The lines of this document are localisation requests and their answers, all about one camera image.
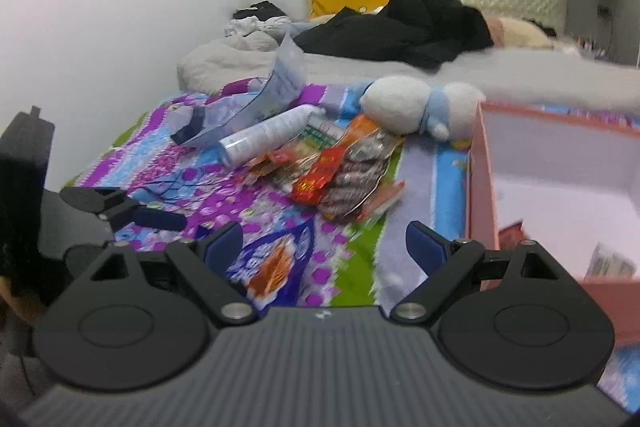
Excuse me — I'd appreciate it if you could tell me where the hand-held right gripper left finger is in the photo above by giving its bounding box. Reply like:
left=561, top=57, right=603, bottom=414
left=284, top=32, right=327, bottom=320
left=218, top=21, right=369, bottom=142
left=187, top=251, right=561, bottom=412
left=75, top=222, right=258, bottom=327

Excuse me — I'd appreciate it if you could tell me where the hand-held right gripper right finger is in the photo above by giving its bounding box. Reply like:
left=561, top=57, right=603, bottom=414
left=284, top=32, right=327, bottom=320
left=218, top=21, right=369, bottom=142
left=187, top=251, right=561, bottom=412
left=390, top=221, right=576, bottom=323

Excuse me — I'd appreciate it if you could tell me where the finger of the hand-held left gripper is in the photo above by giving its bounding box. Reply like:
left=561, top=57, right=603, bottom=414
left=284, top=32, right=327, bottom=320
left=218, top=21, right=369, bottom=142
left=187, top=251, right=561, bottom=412
left=60, top=187, right=187, bottom=232

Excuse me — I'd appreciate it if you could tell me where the purple snack packet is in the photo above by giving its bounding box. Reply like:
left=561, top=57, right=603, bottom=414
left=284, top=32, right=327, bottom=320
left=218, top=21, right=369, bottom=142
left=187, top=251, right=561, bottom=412
left=225, top=219, right=318, bottom=308

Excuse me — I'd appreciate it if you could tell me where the clear orange-edged snack packet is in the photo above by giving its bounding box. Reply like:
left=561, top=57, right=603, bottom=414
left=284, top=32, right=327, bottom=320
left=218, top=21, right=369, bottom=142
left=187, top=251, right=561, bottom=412
left=357, top=179, right=407, bottom=229

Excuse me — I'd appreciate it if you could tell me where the orange yellow snack packet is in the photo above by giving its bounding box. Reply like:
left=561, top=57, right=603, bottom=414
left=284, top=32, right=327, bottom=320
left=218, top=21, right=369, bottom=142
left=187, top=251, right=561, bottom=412
left=244, top=148, right=302, bottom=194

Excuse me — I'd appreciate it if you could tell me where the small red snack packet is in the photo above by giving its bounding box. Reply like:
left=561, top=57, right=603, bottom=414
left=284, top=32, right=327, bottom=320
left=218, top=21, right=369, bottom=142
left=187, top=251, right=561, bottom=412
left=499, top=221, right=527, bottom=250

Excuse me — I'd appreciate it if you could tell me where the clear sausage snack packet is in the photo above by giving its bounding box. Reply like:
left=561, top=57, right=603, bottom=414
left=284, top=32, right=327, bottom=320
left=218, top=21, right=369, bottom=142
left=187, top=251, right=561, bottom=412
left=320, top=146, right=398, bottom=224

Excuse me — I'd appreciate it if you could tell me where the long red snack packet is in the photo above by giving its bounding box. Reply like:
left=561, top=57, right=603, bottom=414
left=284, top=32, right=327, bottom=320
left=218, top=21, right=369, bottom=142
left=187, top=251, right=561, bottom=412
left=291, top=147, right=347, bottom=206

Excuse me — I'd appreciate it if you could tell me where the green label snack packet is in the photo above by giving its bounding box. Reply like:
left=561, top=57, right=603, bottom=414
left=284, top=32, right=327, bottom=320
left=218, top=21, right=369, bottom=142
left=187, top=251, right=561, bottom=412
left=295, top=114, right=347, bottom=154

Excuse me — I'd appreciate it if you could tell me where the pink cardboard box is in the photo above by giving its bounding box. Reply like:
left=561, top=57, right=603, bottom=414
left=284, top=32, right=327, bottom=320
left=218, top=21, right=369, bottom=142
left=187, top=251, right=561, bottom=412
left=465, top=101, right=640, bottom=349

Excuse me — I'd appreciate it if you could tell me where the white snack packet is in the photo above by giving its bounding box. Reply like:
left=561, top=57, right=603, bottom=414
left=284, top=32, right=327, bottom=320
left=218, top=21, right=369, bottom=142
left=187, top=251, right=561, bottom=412
left=584, top=243, right=640, bottom=281

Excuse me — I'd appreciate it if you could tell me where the person's left forearm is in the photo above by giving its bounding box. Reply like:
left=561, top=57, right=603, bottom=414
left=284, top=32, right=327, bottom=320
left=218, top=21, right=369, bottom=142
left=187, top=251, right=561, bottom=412
left=0, top=277, right=53, bottom=413

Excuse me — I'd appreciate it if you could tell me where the purple floral blanket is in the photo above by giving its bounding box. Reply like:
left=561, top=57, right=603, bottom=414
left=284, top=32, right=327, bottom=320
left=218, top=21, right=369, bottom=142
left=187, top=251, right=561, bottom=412
left=62, top=77, right=640, bottom=413

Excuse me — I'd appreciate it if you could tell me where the white cylindrical can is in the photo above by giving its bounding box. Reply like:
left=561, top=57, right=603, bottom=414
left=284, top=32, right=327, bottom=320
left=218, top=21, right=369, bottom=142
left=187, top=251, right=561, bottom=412
left=218, top=104, right=327, bottom=168

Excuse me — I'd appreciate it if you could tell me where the white and blue plush toy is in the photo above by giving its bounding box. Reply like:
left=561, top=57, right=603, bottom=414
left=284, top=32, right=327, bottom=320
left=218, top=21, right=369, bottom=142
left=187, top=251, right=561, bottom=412
left=360, top=76, right=487, bottom=142

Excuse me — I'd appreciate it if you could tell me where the clear blue plastic bag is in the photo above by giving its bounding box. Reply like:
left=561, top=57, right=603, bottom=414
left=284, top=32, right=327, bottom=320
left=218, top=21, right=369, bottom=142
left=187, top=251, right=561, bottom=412
left=170, top=32, right=307, bottom=148

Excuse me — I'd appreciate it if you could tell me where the grey duvet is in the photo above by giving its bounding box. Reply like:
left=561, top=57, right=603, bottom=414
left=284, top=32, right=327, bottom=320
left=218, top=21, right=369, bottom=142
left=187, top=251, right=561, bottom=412
left=177, top=38, right=640, bottom=114

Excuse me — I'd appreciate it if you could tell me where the pile of grey clothes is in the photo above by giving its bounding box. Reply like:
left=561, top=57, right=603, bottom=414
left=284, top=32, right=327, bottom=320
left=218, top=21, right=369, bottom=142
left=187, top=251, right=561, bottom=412
left=224, top=1, right=295, bottom=52

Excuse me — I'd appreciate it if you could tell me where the black jacket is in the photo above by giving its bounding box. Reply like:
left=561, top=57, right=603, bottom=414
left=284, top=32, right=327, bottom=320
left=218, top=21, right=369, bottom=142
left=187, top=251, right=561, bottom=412
left=292, top=0, right=495, bottom=68

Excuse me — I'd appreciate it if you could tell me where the beige pillow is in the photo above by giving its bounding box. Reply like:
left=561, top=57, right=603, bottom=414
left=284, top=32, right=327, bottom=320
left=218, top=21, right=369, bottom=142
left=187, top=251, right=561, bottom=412
left=487, top=14, right=557, bottom=50

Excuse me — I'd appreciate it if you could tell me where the yellow cloth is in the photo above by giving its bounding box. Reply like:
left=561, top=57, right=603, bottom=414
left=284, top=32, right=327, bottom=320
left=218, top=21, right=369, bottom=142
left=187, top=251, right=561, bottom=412
left=306, top=0, right=413, bottom=20

